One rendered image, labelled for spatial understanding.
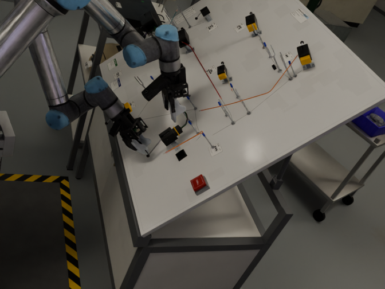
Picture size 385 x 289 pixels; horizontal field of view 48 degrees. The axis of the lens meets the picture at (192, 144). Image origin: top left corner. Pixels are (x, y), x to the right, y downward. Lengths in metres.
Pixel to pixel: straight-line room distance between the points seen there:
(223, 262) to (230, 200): 0.29
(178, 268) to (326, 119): 0.86
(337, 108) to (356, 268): 2.09
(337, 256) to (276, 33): 2.00
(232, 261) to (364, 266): 1.78
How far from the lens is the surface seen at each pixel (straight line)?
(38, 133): 3.31
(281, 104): 1.70
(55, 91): 1.56
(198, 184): 1.58
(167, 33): 1.47
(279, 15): 2.09
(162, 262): 1.83
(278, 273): 3.07
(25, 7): 1.19
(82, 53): 3.02
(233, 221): 1.98
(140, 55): 1.44
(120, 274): 1.99
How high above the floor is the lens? 2.10
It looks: 35 degrees down
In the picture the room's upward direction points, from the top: 25 degrees clockwise
